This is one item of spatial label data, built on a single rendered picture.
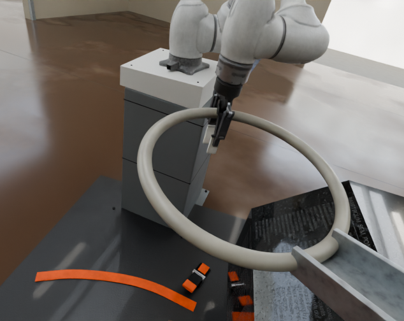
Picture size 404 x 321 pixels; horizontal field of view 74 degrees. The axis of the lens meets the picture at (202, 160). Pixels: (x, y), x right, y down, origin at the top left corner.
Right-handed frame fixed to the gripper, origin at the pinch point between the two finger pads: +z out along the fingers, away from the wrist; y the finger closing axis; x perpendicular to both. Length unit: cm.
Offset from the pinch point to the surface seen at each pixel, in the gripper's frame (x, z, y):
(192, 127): 4.3, 16.7, -32.9
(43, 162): -75, 94, -95
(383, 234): 36, -1, 38
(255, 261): -7.3, -9.3, 45.9
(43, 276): -58, 87, -7
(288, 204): 28.5, 14.9, 14.5
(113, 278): -27, 86, -2
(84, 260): -41, 87, -14
